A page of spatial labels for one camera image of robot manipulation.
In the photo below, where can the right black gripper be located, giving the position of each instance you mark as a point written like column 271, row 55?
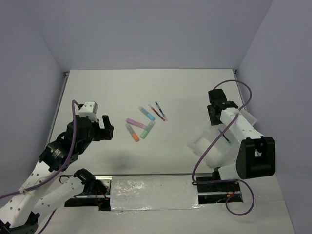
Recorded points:
column 214, row 121

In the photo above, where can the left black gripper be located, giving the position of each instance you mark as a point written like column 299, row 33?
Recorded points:
column 104, row 133

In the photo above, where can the light blue gel pen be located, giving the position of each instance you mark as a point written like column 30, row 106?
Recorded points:
column 228, row 141

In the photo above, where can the dark blue gel pen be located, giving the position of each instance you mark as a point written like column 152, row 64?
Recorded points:
column 161, row 111

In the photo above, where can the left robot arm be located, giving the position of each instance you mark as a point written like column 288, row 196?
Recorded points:
column 25, row 211

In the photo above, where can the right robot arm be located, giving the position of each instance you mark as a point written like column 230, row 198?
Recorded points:
column 255, row 154

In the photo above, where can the purple highlighter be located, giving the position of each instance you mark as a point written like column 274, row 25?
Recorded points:
column 136, row 123

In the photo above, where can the orange highlighter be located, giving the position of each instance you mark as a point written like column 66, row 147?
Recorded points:
column 132, row 132

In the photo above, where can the green highlighter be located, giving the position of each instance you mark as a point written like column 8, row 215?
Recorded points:
column 147, row 130

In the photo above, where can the blue highlighter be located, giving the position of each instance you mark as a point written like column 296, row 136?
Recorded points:
column 146, row 113

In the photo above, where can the clear plastic organizer tray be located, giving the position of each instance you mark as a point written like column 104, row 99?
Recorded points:
column 222, row 153

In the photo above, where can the red gel pen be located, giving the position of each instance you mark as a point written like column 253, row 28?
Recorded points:
column 156, row 112

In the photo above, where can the silver foil tape sheet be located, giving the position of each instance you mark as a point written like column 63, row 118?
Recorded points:
column 148, row 193

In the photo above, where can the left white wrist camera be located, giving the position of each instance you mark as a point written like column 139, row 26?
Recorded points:
column 88, row 110

